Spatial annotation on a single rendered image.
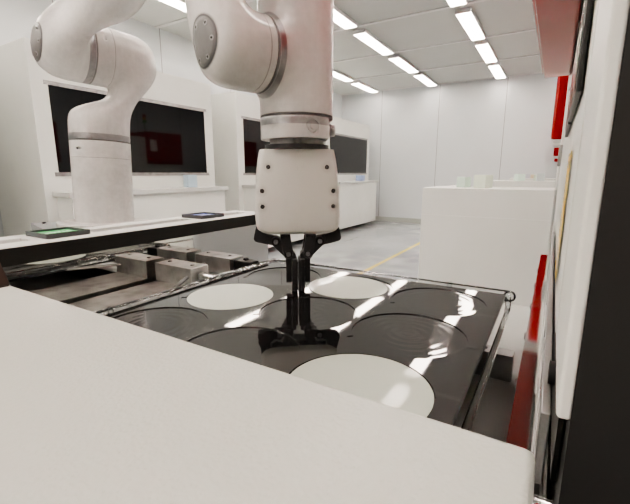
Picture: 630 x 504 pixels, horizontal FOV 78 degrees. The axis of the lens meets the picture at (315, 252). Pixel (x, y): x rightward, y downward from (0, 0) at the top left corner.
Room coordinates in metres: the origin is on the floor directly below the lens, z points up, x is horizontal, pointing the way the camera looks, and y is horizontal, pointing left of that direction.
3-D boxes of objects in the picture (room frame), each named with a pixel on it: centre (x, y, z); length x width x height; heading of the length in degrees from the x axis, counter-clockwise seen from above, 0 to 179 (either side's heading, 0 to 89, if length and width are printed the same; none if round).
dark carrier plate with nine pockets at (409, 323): (0.39, 0.01, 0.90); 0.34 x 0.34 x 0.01; 59
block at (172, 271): (0.58, 0.20, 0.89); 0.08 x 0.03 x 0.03; 59
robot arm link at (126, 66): (0.92, 0.45, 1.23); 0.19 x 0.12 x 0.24; 137
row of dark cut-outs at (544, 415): (0.29, -0.18, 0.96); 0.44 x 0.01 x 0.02; 149
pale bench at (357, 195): (7.73, -0.41, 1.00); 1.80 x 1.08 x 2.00; 149
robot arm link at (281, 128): (0.48, 0.02, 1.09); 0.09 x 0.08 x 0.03; 95
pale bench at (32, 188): (3.97, 1.87, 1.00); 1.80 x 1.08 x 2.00; 149
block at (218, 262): (0.65, 0.16, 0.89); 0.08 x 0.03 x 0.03; 59
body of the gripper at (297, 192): (0.48, 0.02, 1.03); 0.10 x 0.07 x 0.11; 95
